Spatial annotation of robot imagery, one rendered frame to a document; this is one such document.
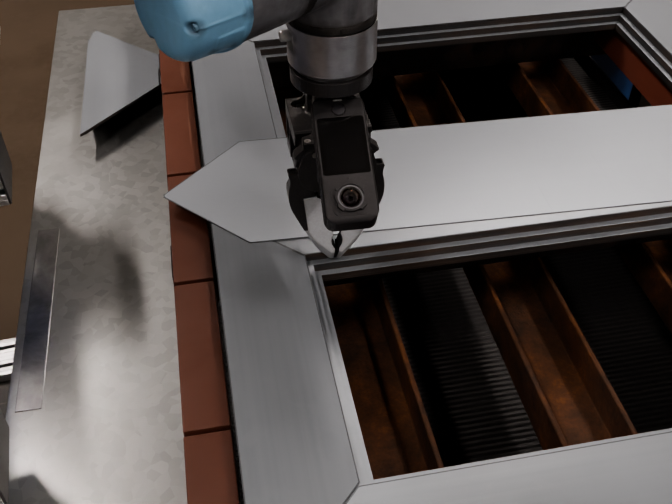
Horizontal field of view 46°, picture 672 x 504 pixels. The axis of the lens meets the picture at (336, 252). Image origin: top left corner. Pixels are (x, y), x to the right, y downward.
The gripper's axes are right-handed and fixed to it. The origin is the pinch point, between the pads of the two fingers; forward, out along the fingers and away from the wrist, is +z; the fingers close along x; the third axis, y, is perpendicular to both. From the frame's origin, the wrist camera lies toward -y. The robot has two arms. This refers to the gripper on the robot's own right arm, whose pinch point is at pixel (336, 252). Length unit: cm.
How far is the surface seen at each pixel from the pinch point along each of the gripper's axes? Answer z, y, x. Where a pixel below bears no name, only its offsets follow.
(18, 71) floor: 84, 197, 71
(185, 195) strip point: 0.6, 12.7, 14.3
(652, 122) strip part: 0.6, 16.2, -42.6
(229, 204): 0.6, 10.2, 9.8
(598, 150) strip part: 0.7, 12.0, -33.7
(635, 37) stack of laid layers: 2, 39, -52
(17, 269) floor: 85, 98, 62
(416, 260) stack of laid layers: 2.6, -0.1, -8.5
